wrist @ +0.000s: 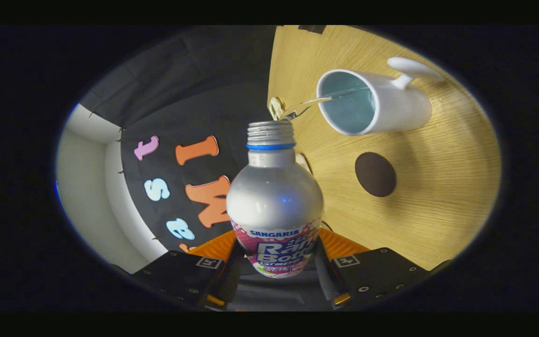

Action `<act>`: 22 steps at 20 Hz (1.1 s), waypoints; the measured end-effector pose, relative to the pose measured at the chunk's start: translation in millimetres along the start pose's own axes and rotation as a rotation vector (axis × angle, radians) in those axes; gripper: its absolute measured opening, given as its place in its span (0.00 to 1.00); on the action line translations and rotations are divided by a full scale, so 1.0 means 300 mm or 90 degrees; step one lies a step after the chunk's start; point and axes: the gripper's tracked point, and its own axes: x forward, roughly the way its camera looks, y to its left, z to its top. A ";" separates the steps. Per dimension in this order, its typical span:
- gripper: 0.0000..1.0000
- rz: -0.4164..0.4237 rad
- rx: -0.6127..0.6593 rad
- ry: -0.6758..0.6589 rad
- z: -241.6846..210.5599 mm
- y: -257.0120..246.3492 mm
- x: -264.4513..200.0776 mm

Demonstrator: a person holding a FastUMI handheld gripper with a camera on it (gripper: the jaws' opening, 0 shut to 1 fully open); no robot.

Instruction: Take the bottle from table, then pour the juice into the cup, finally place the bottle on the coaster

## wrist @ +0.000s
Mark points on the dark brown round coaster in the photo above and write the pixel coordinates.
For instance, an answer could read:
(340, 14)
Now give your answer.
(375, 174)

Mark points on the wooden table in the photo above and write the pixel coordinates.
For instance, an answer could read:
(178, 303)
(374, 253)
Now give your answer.
(438, 187)

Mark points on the silver juice bottle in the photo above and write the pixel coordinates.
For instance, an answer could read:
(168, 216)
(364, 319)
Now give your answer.
(274, 196)

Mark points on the black backdrop cloth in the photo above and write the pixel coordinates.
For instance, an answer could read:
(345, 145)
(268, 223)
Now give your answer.
(194, 93)

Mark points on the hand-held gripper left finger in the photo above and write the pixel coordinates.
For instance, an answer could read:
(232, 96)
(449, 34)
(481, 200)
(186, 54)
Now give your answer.
(229, 281)

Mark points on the black table clamp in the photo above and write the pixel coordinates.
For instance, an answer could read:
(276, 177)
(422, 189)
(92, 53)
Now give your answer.
(311, 28)

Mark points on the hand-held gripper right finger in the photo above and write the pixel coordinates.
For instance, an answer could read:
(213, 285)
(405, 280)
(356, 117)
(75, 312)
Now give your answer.
(382, 271)

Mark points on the white cup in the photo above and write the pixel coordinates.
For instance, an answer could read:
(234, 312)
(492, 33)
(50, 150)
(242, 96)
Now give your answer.
(396, 105)

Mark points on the small white food tray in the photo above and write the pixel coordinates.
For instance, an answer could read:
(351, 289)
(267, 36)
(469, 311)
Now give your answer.
(275, 108)

